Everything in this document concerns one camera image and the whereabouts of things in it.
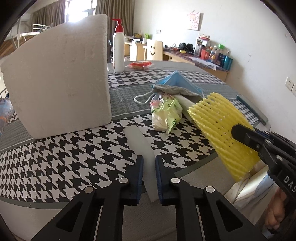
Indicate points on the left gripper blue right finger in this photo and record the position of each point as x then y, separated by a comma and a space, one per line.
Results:
165, 188

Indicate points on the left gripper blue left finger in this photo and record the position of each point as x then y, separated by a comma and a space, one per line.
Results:
134, 187

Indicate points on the white foam strip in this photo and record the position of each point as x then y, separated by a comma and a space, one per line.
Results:
142, 147

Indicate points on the green plastic bag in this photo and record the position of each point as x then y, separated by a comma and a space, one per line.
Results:
166, 112

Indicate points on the yellow foam net sleeve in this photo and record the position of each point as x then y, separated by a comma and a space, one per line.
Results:
215, 116

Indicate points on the grey sock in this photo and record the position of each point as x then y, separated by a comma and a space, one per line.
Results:
161, 88

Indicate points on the blue face mask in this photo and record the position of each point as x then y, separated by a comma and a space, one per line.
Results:
174, 79

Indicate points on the right hand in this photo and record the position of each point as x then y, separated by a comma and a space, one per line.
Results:
275, 211

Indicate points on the houndstooth table cloth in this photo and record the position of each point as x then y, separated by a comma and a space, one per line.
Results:
40, 177

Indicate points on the blue cylinder bottle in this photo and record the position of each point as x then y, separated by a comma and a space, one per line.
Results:
227, 63

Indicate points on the wooden desk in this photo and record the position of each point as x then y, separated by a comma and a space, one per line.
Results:
137, 52

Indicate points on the papers on desk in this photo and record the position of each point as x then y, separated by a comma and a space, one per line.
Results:
204, 64

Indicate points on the red snack packet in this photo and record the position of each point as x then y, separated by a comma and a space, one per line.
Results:
140, 65

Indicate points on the wooden chair smiley face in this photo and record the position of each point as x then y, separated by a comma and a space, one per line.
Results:
154, 50

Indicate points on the white styrofoam box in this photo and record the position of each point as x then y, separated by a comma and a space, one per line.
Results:
58, 82

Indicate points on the white pump bottle red cap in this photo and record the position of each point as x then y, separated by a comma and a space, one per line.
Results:
118, 47

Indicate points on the blue orange duvet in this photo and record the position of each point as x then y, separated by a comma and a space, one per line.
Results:
6, 112

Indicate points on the metal bunk bed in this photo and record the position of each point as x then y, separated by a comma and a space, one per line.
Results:
13, 42

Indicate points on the brown left curtain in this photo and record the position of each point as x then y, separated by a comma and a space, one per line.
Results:
50, 15

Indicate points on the anime wall picture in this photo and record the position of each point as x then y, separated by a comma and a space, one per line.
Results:
192, 21

